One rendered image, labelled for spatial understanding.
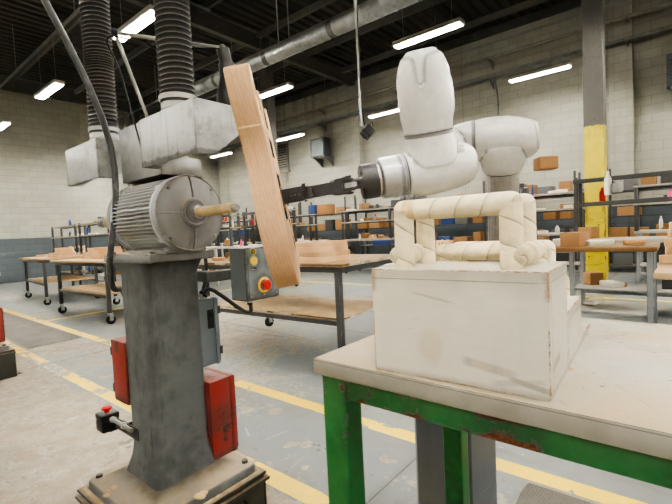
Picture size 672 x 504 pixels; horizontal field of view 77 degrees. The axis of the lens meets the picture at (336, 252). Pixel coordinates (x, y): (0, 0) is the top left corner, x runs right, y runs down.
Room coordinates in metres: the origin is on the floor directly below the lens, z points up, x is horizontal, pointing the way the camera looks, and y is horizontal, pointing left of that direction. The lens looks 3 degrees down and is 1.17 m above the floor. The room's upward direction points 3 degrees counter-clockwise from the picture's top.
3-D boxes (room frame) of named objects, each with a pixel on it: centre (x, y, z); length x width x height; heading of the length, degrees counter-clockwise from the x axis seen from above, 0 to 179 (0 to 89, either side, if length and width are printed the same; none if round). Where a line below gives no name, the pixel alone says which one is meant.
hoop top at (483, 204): (0.64, -0.18, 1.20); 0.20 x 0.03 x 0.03; 53
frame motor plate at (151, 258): (1.55, 0.66, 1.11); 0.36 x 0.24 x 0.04; 50
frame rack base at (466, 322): (0.68, -0.21, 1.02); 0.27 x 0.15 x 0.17; 54
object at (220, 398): (1.68, 0.56, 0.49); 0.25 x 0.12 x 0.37; 50
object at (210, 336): (1.67, 0.56, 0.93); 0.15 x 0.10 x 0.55; 50
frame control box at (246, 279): (1.65, 0.39, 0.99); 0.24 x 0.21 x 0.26; 50
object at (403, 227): (0.69, -0.11, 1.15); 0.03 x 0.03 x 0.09
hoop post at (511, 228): (0.59, -0.25, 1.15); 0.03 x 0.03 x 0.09
